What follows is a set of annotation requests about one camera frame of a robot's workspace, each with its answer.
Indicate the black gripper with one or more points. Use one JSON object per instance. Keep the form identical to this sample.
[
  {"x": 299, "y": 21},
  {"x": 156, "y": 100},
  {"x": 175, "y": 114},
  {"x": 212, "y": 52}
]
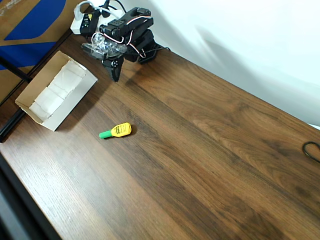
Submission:
[{"x": 113, "y": 65}]

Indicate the yellow bottle with green cap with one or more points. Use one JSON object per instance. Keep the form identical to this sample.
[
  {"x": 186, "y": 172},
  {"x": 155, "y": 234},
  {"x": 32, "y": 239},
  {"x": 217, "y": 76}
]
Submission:
[{"x": 120, "y": 130}]

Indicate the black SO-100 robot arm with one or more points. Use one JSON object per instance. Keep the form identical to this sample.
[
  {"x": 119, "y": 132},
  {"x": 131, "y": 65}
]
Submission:
[{"x": 140, "y": 30}]

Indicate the white cardboard box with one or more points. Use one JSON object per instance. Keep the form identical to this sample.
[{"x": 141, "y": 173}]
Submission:
[{"x": 75, "y": 92}]

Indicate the black power adapter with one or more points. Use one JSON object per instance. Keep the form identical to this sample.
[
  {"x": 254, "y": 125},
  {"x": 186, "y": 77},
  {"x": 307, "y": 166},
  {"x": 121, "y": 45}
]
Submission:
[{"x": 87, "y": 22}]

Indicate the white power strip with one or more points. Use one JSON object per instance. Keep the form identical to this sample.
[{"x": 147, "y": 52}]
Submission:
[{"x": 75, "y": 26}]

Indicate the white paper padding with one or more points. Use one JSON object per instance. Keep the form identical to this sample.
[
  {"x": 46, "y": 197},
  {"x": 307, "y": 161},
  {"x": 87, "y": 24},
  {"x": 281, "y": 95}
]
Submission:
[{"x": 57, "y": 90}]

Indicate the black metal pole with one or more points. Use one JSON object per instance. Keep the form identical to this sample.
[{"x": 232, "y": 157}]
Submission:
[{"x": 15, "y": 68}]

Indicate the large brown blue cardboard carton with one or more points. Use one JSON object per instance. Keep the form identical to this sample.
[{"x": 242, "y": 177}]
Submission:
[{"x": 25, "y": 20}]

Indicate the black metal bar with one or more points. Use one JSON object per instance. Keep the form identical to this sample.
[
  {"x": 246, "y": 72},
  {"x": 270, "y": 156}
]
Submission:
[{"x": 10, "y": 127}]

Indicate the tape-wrapped camera on gripper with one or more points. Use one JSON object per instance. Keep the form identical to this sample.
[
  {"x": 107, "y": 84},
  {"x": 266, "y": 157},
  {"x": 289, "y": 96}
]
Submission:
[{"x": 105, "y": 46}]

